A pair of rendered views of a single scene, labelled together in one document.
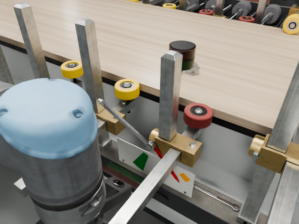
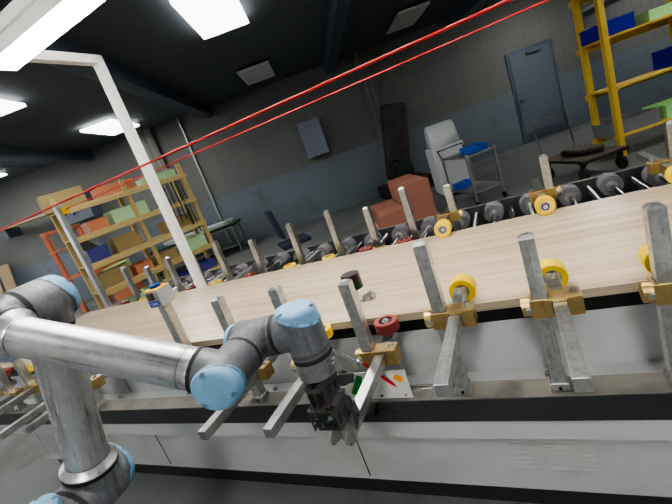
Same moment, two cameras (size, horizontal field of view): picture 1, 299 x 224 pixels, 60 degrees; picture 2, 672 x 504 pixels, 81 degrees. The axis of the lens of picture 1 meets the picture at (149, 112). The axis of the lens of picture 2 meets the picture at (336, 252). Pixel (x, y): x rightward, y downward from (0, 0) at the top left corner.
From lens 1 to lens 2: 61 cm
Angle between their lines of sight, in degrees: 24
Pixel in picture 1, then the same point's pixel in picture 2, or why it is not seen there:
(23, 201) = not seen: outside the picture
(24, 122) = (292, 313)
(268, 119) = not seen: hidden behind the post
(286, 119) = (430, 288)
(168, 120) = (363, 332)
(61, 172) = (312, 335)
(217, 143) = (419, 348)
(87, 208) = (330, 362)
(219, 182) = not seen: hidden behind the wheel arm
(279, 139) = (436, 303)
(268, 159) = (438, 321)
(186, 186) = (404, 387)
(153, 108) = (351, 345)
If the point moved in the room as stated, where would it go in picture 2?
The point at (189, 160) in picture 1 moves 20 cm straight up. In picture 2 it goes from (393, 358) to (372, 299)
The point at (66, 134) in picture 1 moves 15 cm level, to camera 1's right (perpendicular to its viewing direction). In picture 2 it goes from (310, 313) to (376, 286)
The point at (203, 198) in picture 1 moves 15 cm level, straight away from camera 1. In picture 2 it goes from (423, 393) to (420, 365)
